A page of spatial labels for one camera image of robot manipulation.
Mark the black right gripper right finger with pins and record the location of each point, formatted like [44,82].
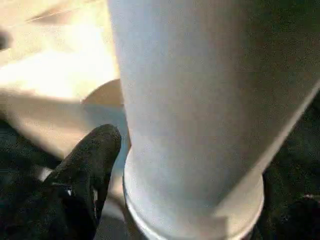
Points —
[287,220]

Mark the white plastic table top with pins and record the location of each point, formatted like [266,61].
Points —
[50,62]

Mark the white plastic table leg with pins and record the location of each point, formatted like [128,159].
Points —
[200,100]

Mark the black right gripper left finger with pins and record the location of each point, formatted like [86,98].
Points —
[85,170]

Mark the black mat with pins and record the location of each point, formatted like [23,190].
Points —
[305,130]

